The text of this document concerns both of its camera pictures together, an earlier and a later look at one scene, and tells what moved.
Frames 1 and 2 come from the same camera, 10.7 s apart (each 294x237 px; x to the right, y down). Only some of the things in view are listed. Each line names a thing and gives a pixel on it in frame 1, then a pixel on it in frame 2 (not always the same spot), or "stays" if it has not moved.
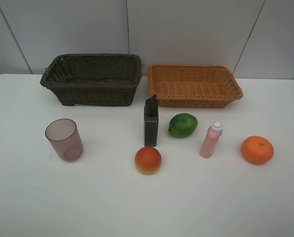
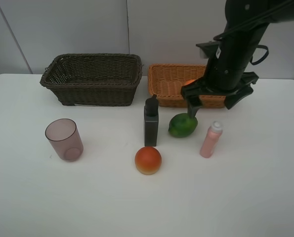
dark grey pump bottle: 151,121 stays
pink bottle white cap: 212,137 stays
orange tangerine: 257,149 → 189,81
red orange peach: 148,160 stays
